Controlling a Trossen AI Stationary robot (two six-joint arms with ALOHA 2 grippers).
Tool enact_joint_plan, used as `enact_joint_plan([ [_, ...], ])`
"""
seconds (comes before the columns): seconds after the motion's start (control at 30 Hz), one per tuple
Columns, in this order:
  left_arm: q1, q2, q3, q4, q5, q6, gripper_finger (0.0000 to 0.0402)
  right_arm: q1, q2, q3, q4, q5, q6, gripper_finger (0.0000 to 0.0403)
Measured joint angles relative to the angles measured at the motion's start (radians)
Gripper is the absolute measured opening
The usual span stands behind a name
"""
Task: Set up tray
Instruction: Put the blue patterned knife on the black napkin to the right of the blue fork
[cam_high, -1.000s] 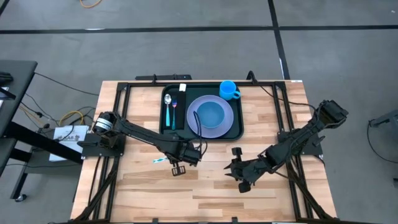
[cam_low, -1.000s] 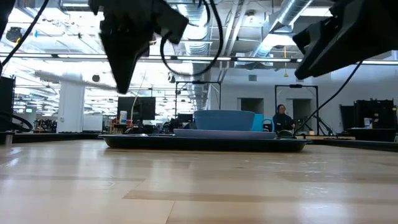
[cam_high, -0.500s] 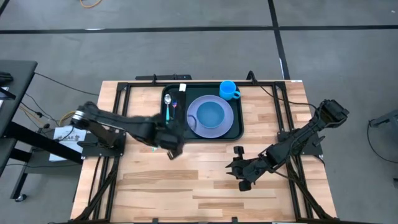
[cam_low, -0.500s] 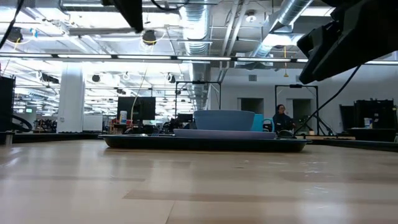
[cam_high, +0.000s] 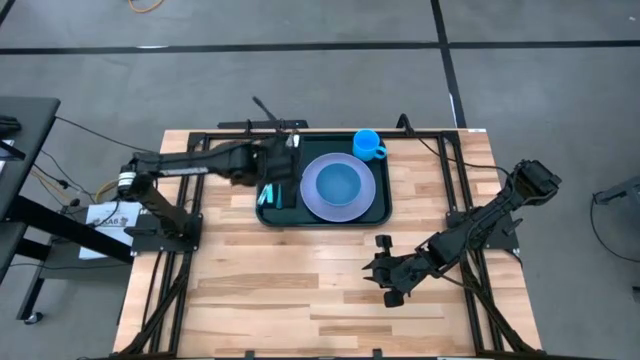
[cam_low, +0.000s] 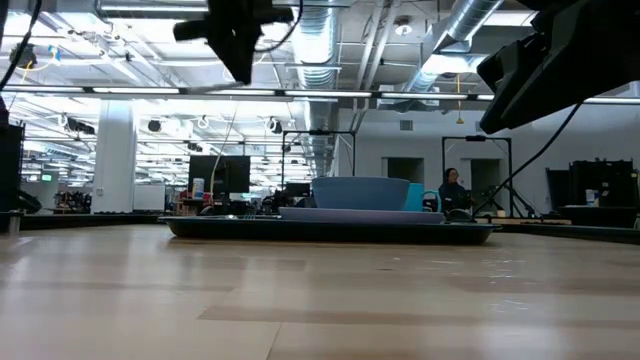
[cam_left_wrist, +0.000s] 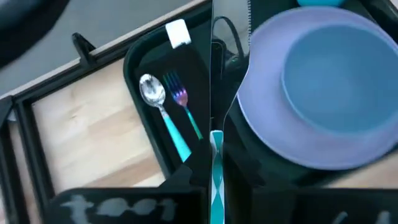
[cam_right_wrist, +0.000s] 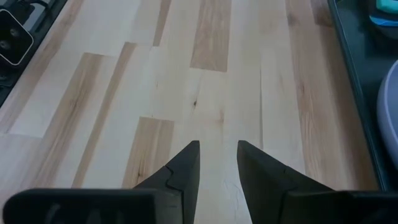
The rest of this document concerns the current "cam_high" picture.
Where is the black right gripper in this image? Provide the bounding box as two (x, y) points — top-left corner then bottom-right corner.
(361, 234), (431, 309)

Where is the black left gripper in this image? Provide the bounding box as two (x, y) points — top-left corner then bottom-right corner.
(252, 133), (303, 209)

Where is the lavender plate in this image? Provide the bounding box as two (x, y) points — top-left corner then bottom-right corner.
(299, 152), (377, 223)

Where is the blue bowl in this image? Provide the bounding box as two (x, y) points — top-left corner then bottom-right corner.
(314, 162), (362, 207)

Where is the light blue cup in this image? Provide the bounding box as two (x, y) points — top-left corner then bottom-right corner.
(352, 128), (389, 163)

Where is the dark green tray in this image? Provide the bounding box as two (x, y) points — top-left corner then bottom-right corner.
(255, 133), (394, 229)

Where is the black power strip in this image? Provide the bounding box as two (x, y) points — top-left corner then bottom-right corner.
(217, 118), (310, 130)

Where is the white paper label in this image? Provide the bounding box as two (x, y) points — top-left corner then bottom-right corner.
(78, 201), (144, 261)

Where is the black desk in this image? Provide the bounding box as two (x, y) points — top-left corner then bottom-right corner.
(0, 97), (134, 325)

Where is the gray stand leg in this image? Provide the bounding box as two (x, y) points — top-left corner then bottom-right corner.
(592, 174), (640, 206)

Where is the black metal table frame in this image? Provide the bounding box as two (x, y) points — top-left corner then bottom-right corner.
(114, 128), (541, 360)

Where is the yellow floor cable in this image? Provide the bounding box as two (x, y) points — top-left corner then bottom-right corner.
(127, 0), (166, 14)

